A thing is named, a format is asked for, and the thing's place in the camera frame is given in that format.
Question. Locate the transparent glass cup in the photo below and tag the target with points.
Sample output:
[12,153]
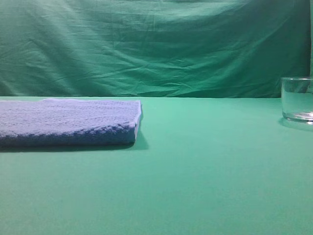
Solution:
[297,99]

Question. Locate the folded blue towel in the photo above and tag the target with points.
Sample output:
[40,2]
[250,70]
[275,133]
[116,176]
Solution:
[53,122]

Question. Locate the green backdrop cloth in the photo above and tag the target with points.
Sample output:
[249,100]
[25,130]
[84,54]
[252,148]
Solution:
[153,48]

